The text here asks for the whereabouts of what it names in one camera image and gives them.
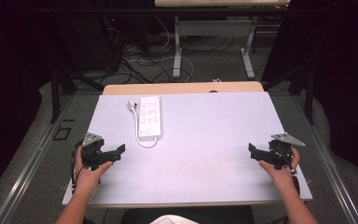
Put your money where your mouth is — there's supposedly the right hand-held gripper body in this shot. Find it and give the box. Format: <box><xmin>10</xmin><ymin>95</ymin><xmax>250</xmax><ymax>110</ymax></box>
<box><xmin>268</xmin><ymin>133</ymin><xmax>307</xmax><ymax>171</ymax></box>

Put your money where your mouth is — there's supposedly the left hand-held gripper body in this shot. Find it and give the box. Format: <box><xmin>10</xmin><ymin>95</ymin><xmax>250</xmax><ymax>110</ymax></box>
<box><xmin>81</xmin><ymin>132</ymin><xmax>106</xmax><ymax>171</ymax></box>

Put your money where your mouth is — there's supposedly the person's right hand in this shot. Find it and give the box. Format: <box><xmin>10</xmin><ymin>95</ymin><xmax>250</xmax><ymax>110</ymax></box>
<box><xmin>258</xmin><ymin>147</ymin><xmax>301</xmax><ymax>189</ymax></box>

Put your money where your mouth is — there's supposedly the person's left hand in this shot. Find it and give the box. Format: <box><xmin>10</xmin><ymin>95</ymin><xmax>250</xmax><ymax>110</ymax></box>
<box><xmin>74</xmin><ymin>145</ymin><xmax>114</xmax><ymax>191</ymax></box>

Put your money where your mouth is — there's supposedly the white power strip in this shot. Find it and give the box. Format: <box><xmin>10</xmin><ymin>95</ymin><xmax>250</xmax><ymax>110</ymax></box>
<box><xmin>137</xmin><ymin>95</ymin><xmax>163</xmax><ymax>139</ymax></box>

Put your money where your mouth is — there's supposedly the person's dark clothing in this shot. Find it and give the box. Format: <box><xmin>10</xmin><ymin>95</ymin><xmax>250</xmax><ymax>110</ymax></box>
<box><xmin>119</xmin><ymin>204</ymin><xmax>256</xmax><ymax>224</ymax></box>

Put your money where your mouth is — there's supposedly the white cloth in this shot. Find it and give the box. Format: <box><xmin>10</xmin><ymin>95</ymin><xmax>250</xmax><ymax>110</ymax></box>
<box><xmin>148</xmin><ymin>214</ymin><xmax>200</xmax><ymax>224</ymax></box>

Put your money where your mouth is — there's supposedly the dark computer tower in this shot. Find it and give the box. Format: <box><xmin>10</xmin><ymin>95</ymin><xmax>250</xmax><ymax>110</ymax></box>
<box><xmin>59</xmin><ymin>12</ymin><xmax>125</xmax><ymax>73</ymax></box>

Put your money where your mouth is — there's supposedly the white desk with metal legs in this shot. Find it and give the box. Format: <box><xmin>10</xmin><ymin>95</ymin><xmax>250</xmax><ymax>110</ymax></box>
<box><xmin>154</xmin><ymin>0</ymin><xmax>291</xmax><ymax>80</ymax></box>

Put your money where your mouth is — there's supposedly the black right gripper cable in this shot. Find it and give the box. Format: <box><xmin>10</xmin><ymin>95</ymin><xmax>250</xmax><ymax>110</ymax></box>
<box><xmin>275</xmin><ymin>145</ymin><xmax>297</xmax><ymax>175</ymax></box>

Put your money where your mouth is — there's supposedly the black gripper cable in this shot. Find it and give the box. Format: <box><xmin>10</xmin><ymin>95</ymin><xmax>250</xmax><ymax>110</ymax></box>
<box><xmin>70</xmin><ymin>140</ymin><xmax>86</xmax><ymax>194</ymax></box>
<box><xmin>275</xmin><ymin>145</ymin><xmax>297</xmax><ymax>175</ymax></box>

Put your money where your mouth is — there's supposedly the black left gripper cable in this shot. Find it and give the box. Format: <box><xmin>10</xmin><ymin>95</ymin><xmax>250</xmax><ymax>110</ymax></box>
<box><xmin>70</xmin><ymin>140</ymin><xmax>86</xmax><ymax>194</ymax></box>

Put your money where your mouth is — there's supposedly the white power strip cable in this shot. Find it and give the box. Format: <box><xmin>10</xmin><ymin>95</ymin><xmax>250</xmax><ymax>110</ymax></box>
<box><xmin>131</xmin><ymin>106</ymin><xmax>159</xmax><ymax>149</ymax></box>

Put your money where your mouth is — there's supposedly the black floor socket frame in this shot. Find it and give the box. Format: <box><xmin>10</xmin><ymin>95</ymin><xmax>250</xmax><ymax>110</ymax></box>
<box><xmin>52</xmin><ymin>126</ymin><xmax>73</xmax><ymax>142</ymax></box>

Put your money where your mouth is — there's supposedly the aluminium floor rail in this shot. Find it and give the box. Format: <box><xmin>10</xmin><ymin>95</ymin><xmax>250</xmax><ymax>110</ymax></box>
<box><xmin>290</xmin><ymin>91</ymin><xmax>358</xmax><ymax>224</ymax></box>
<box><xmin>0</xmin><ymin>92</ymin><xmax>76</xmax><ymax>224</ymax></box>

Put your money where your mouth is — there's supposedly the black metal stand frame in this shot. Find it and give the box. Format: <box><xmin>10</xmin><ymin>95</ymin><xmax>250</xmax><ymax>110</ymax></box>
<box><xmin>262</xmin><ymin>59</ymin><xmax>316</xmax><ymax>125</ymax></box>
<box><xmin>48</xmin><ymin>55</ymin><xmax>105</xmax><ymax>124</ymax></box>

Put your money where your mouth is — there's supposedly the tangle of floor cables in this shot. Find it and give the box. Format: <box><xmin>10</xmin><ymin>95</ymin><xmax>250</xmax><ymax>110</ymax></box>
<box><xmin>99</xmin><ymin>15</ymin><xmax>241</xmax><ymax>85</ymax></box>

